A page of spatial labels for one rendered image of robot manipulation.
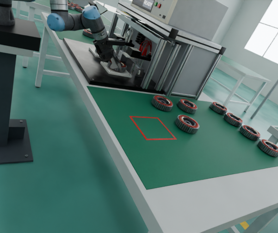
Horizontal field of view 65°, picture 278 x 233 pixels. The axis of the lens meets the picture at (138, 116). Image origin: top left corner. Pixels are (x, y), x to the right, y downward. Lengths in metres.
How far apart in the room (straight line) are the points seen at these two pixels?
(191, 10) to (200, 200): 0.98
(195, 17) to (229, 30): 7.74
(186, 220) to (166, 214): 0.06
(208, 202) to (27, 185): 1.12
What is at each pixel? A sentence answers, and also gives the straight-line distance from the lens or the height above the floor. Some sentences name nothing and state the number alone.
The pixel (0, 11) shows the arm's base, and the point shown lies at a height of 0.88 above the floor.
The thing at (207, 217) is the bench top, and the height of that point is 0.75.
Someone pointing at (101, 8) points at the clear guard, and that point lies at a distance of 1.40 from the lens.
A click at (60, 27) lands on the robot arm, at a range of 1.11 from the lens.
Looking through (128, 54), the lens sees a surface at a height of 0.88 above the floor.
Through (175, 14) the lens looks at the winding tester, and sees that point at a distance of 1.28.
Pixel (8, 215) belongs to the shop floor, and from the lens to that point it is 1.43.
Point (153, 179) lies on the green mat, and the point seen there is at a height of 0.75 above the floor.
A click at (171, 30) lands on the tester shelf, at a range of 1.16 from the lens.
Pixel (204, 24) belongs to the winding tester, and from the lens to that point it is 1.43.
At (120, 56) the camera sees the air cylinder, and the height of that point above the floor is 0.80.
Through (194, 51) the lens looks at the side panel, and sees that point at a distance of 1.32.
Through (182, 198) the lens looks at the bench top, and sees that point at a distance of 0.69.
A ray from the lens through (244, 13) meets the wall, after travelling 8.99.
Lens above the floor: 1.19
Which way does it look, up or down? 27 degrees down
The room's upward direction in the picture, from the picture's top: 23 degrees clockwise
